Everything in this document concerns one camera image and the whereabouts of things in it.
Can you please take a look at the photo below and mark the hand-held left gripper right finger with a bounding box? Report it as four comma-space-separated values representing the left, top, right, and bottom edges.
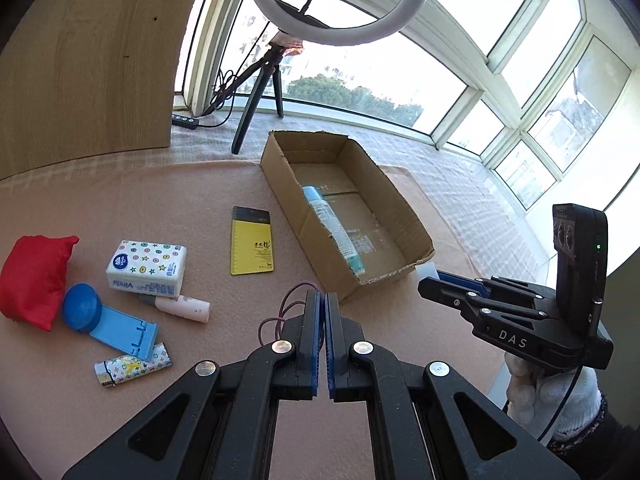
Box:
325, 292, 581, 480

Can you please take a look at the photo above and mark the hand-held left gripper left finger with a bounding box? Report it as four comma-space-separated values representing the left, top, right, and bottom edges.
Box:
62, 290, 326, 480

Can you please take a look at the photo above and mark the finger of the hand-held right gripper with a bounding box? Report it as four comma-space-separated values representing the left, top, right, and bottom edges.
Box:
417, 276, 552, 320
437, 270, 558, 303

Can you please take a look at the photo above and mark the small white bottle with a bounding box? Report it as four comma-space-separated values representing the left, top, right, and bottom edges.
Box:
413, 261, 442, 287

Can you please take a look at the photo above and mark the cardboard box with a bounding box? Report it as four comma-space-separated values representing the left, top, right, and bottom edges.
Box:
259, 130, 435, 304

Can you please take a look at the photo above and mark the small pale pink tube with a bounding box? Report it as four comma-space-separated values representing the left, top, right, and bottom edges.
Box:
140, 292, 211, 324

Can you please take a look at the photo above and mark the patterned lighter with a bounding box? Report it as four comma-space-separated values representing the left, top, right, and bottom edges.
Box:
93, 342, 174, 390

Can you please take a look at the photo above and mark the white patterned tissue pack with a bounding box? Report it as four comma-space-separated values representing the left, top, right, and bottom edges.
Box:
105, 239, 188, 299

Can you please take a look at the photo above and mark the blue phone stand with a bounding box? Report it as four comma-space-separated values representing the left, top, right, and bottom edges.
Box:
62, 283, 159, 361

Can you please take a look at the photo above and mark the red cloth pouch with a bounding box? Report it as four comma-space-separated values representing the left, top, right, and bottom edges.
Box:
0, 234, 80, 332

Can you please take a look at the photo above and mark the person's right forearm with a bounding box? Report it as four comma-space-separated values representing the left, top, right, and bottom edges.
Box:
545, 397, 640, 476

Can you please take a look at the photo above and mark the person's right hand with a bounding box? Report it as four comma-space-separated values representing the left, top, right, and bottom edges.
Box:
501, 350, 607, 437

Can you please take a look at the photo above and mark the white quilted cloth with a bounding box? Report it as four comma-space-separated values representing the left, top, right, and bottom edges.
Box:
0, 105, 556, 281

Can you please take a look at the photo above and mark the yellow and black notepad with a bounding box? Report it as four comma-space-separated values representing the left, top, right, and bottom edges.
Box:
230, 205, 275, 276

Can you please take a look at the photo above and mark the white bottle with blue cap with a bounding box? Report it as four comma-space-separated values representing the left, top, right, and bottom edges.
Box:
301, 185, 367, 275

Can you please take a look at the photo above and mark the black tripod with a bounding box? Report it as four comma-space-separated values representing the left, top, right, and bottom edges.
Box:
231, 32, 307, 155

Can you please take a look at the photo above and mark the light wooden board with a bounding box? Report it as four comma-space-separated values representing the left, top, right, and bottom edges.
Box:
0, 0, 212, 182

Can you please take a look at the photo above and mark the purple hair tie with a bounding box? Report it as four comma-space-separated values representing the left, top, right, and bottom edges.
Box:
258, 282, 321, 347

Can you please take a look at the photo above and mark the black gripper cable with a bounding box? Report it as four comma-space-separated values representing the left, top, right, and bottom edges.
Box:
537, 364, 586, 442

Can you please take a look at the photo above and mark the white window frame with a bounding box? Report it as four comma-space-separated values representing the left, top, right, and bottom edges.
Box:
174, 0, 640, 223

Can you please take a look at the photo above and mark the black ring light cable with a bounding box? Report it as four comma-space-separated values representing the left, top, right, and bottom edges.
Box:
192, 0, 328, 130

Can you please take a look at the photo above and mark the white ring light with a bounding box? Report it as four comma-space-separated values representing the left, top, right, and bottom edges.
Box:
246, 0, 431, 47

